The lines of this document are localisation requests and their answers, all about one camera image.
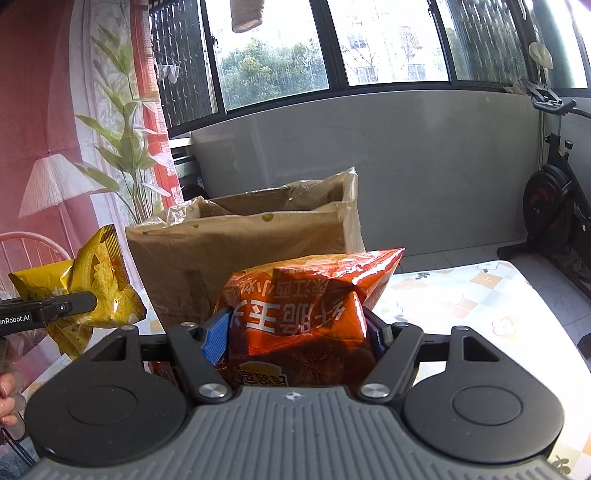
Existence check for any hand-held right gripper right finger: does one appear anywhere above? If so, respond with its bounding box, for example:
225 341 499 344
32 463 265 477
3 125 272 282
359 314 502 401

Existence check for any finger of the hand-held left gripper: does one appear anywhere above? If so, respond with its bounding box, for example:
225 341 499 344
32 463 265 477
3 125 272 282
31 292 98 325

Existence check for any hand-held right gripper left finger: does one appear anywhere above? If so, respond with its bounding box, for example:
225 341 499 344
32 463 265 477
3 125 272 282
88 308 234 402

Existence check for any large yellow snack bag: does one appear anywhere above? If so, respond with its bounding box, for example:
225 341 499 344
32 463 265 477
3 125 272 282
9 224 147 361

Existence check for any orange chip bag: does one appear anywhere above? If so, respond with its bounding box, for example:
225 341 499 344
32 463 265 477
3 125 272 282
213 248 406 388

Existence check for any plastic-wrapped cardboard box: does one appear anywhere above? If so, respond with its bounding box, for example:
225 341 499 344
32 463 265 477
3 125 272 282
126 167 365 326

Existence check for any person's left hand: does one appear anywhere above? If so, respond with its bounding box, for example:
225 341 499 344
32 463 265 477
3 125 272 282
0 370 25 428

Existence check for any floral checked tablecloth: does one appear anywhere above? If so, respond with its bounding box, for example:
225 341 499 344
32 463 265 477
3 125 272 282
23 260 591 480

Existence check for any black-framed window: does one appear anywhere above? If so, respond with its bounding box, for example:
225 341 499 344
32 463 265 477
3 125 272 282
148 0 591 139

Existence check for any hanging beige cloth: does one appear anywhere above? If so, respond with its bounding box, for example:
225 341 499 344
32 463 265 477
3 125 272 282
231 0 265 34

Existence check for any beige object on bike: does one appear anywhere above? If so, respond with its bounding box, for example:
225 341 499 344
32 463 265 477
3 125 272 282
529 41 553 70

